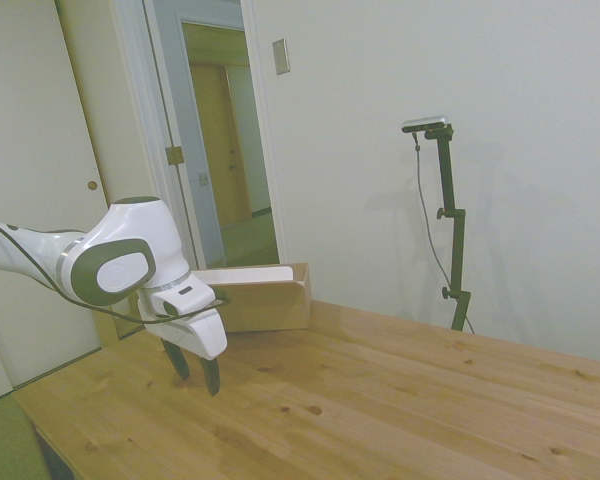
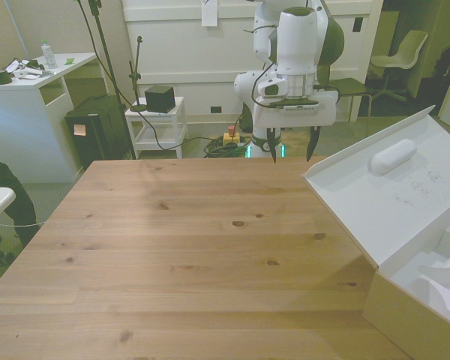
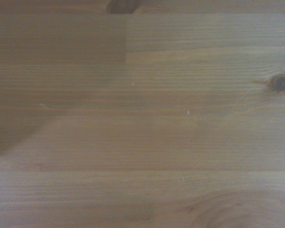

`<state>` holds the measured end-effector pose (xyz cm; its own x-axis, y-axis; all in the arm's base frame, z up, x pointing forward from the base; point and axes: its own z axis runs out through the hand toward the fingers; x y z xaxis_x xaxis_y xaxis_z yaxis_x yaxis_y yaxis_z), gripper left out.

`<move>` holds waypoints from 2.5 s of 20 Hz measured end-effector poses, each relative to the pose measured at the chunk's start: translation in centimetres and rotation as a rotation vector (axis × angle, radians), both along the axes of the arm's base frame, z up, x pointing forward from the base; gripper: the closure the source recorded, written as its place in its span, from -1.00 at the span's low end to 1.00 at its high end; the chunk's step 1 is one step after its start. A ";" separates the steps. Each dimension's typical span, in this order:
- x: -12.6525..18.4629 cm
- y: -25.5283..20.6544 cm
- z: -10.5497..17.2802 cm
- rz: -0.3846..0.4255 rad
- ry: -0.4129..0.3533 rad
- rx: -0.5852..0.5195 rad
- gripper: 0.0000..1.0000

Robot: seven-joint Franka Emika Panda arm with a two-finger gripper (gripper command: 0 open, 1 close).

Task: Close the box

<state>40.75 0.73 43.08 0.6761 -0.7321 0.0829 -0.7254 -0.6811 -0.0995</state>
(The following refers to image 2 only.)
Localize black cube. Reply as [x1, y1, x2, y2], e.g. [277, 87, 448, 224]
[144, 85, 175, 114]

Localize yellow emergency stop button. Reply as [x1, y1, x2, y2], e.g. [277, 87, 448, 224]
[223, 125, 242, 146]

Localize white desk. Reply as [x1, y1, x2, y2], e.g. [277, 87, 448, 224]
[0, 52, 110, 185]

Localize white paper clutter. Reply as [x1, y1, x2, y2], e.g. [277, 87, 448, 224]
[1, 58, 54, 82]

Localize black hanging cable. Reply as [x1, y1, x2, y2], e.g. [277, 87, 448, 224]
[73, 0, 136, 110]

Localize black backpack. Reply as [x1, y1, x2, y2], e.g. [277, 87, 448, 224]
[433, 45, 450, 114]

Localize black floor cable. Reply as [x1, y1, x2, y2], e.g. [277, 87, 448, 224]
[134, 108, 226, 152]

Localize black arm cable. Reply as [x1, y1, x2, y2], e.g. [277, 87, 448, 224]
[242, 22, 283, 113]

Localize clear plastic water bottle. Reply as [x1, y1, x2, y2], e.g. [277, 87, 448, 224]
[40, 39, 59, 71]

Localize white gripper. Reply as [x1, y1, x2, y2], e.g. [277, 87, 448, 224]
[252, 88, 340, 165]

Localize black tripod stand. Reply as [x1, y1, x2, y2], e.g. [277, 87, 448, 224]
[88, 0, 138, 161]

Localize dark green chair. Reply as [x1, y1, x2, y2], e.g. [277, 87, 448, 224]
[313, 64, 374, 123]

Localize white foam box insert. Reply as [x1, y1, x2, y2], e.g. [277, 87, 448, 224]
[389, 215, 450, 329]

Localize black microphone stand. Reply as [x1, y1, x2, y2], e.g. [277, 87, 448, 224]
[125, 35, 149, 113]

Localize black computer case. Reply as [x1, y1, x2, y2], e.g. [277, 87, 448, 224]
[64, 95, 133, 170]

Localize white swivel chair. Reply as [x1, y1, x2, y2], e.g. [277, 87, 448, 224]
[369, 29, 430, 102]

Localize coiled floor cables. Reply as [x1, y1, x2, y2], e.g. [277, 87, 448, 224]
[202, 136, 253, 159]

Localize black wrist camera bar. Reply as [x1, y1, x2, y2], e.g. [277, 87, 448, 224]
[268, 97, 320, 113]

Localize small white side table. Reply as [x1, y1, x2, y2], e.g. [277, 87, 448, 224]
[124, 96, 190, 161]

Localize white oblong foam pad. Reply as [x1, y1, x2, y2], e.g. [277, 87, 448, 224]
[370, 139, 419, 176]

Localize person in dark clothes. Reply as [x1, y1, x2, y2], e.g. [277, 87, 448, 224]
[0, 137, 38, 272]

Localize white paper sheet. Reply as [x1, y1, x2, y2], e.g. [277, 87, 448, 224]
[201, 0, 219, 28]

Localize white cardboard box with lid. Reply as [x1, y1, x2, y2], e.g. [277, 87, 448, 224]
[301, 104, 450, 360]

